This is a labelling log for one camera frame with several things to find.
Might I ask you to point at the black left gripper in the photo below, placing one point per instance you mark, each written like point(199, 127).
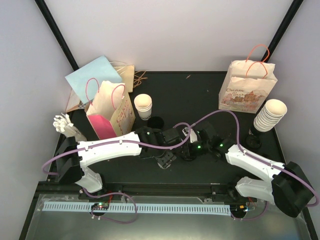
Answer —
point(165, 161)

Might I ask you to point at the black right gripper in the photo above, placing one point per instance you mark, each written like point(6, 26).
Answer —
point(187, 151)

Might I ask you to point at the cream paper bag pink sides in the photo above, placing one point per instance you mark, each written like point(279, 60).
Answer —
point(111, 113)

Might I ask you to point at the white paper coffee cup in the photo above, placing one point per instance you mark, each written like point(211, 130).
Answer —
point(164, 166)

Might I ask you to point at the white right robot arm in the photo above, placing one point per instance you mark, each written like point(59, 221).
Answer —
point(283, 185)

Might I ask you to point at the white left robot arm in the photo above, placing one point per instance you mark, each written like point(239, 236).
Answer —
point(75, 157)

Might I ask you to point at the small stack paper cups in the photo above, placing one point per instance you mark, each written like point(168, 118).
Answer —
point(143, 105)

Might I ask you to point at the black lid stacks right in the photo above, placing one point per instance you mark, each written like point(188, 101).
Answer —
point(253, 140)

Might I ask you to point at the Cream Bear printed paper bag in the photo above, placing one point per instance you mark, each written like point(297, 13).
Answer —
point(246, 85)

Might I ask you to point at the tall stack paper cups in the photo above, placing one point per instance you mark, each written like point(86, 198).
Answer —
point(270, 115)

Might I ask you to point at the brown kraft paper bag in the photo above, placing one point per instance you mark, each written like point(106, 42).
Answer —
point(129, 75)

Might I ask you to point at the patterned flat paper bag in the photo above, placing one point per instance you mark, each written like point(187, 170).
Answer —
point(74, 103)

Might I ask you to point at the light blue paper bag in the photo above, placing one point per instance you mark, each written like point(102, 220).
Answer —
point(84, 80)

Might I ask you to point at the light blue slotted cable duct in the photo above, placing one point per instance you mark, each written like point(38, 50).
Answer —
point(139, 208)

